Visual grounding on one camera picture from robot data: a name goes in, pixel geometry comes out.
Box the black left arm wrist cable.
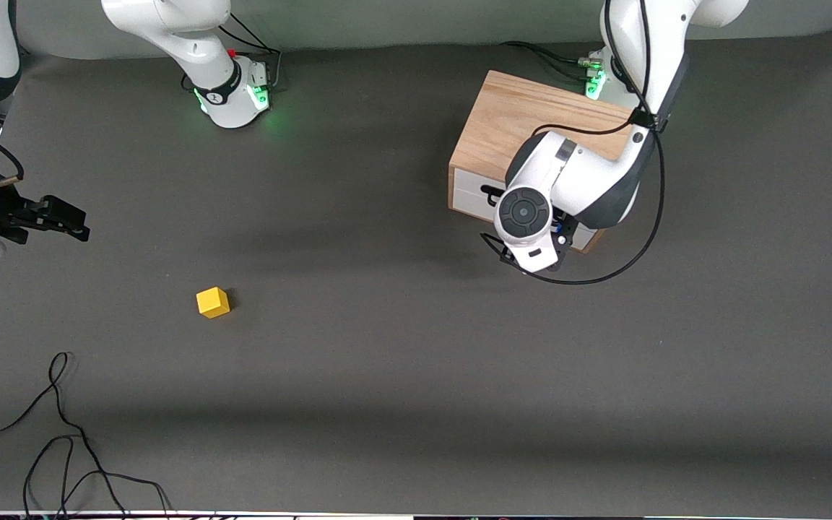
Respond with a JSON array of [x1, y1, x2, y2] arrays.
[[483, 0, 667, 285]]

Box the wooden drawer cabinet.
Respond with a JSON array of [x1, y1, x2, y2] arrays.
[[448, 70, 637, 254]]

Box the thin black loose cable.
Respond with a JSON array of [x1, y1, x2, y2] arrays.
[[0, 352, 171, 520]]

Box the black left arm base cables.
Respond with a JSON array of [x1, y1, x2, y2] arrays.
[[500, 40, 608, 80]]

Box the dark grey table mat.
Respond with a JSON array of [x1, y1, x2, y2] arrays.
[[0, 32, 832, 515]]

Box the yellow wooden cube block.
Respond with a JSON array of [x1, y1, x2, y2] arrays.
[[196, 287, 231, 319]]

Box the white-front drawer with black handle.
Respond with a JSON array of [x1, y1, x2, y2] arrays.
[[452, 168, 601, 251]]

